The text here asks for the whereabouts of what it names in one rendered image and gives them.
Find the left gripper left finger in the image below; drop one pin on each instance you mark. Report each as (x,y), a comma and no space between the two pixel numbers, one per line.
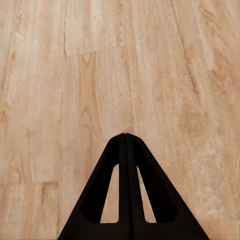
(84,221)

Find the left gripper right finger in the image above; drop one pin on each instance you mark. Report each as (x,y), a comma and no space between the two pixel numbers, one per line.
(174,219)

